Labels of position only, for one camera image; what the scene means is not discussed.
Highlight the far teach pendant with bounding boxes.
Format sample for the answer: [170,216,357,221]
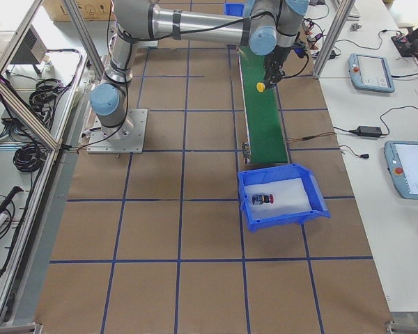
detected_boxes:
[348,54,395,93]

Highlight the near teach pendant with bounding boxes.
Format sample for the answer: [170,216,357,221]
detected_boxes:
[384,141,418,200]

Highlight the blue bin with foam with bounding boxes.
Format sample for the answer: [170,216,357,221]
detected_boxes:
[238,164,331,232]

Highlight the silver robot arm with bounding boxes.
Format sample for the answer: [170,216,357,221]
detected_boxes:
[90,1,309,142]

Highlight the yellow mushroom push button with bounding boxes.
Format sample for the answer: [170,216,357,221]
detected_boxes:
[256,82,269,93]

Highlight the blue bin far end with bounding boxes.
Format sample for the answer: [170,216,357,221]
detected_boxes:
[224,3,245,17]

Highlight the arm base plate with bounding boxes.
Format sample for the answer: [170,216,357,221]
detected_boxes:
[86,109,148,154]

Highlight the white foam pad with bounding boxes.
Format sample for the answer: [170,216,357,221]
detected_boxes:
[245,178,312,220]

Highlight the red mushroom push button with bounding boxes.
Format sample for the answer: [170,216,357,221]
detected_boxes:
[251,194,274,205]

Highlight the green conveyor belt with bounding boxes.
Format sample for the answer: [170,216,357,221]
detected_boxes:
[238,47,288,164]

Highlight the teach pendant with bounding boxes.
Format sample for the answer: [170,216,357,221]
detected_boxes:
[384,141,418,200]
[348,54,395,93]

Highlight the aluminium frame post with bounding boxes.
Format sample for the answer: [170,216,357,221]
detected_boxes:
[313,0,355,79]

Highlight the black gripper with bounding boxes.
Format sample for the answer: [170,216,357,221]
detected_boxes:
[263,45,291,89]

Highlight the grey control box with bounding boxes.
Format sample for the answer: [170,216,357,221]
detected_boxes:
[10,25,47,65]

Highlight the black power adapter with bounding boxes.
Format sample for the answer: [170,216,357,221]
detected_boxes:
[356,126,383,138]

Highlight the coiled black cables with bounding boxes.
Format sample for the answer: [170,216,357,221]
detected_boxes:
[13,144,42,174]

